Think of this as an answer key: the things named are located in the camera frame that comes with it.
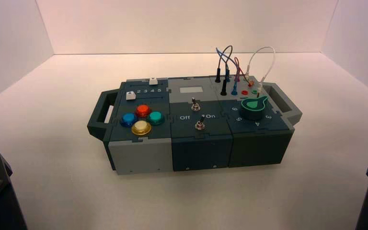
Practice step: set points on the green rotary knob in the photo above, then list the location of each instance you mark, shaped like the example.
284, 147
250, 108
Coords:
250, 110

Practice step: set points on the grey display window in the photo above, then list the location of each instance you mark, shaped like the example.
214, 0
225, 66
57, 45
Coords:
191, 89

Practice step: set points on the teal push button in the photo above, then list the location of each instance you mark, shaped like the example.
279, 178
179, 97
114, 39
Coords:
155, 117

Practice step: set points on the grey and teal control box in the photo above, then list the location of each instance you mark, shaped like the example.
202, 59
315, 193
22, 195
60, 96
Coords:
200, 152

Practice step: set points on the red push button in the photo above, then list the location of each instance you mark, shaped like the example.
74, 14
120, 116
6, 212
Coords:
143, 110

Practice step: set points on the yellow push button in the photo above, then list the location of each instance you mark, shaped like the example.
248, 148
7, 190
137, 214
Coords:
141, 127

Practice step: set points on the white slider cap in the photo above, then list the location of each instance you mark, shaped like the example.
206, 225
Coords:
130, 96
153, 81

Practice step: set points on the blue push button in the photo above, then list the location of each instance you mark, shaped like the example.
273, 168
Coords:
128, 119

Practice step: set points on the red socket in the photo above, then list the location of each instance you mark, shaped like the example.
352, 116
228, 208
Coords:
244, 93

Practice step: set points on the metal toggle switch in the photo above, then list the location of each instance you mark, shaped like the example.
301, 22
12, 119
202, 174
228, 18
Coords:
199, 125
195, 106

